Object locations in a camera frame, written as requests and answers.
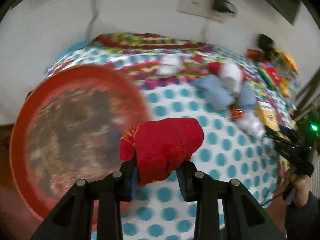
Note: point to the red sock gold print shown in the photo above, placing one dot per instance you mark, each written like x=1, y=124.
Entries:
x=214, y=67

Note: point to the white folded sock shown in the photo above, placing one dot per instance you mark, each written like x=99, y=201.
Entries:
x=231, y=77

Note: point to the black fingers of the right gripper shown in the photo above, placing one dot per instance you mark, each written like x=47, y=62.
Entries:
x=297, y=147

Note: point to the light blue sock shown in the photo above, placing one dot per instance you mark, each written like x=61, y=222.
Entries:
x=247, y=99
x=214, y=92

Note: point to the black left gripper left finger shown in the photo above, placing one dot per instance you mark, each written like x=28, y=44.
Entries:
x=72, y=216

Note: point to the yellow small box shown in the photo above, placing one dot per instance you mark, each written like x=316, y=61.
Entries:
x=267, y=115

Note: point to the red gold snack packet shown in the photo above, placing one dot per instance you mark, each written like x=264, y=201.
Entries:
x=236, y=113

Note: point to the white wall socket plate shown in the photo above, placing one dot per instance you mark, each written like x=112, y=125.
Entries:
x=202, y=8

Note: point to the black power adapter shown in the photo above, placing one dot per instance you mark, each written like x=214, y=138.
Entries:
x=221, y=6

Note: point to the orange snack packet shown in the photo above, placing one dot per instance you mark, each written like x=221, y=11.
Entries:
x=252, y=54

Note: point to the white crumpled plastic wrap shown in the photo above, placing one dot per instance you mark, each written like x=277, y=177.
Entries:
x=252, y=126

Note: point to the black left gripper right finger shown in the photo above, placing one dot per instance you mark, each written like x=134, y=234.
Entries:
x=224, y=210

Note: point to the red green card box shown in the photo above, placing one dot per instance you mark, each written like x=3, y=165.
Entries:
x=269, y=74

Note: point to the white rolled sock left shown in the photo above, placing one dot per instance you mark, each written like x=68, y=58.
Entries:
x=169, y=67

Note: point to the polka dot tablecloth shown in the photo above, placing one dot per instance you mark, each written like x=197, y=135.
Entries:
x=227, y=151

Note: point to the black device on table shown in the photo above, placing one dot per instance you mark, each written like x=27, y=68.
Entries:
x=265, y=43

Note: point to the clear bag of snacks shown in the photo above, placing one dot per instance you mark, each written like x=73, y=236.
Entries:
x=285, y=66

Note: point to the person's right hand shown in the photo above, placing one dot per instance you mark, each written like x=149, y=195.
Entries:
x=302, y=185

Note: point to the red round metal tray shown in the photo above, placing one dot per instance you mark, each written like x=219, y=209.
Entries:
x=68, y=128

